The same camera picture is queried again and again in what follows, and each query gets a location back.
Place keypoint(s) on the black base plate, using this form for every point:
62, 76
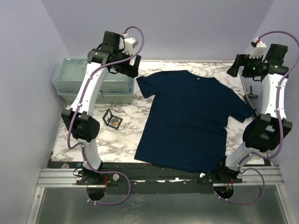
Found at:
121, 178

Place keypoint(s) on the aluminium mounting rail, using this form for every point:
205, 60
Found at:
64, 178

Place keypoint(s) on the round colourful brooch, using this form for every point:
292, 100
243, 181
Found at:
114, 121

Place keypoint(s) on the black clamp tool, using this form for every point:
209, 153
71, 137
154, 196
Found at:
248, 97

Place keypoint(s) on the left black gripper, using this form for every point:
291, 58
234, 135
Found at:
130, 70

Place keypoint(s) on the small black open case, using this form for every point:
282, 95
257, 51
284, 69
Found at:
107, 119

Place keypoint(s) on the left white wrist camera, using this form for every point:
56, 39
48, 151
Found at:
129, 44

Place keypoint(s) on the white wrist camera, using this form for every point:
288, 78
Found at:
259, 48
129, 44

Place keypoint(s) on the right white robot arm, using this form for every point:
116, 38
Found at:
269, 128

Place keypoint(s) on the translucent green storage box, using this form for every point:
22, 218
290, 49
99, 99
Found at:
69, 75

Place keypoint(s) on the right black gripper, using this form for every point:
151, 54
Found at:
241, 65

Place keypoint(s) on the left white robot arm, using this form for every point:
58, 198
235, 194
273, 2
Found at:
82, 127

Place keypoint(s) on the navy blue t-shirt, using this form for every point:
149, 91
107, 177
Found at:
186, 126

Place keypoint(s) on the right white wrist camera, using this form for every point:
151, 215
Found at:
259, 48

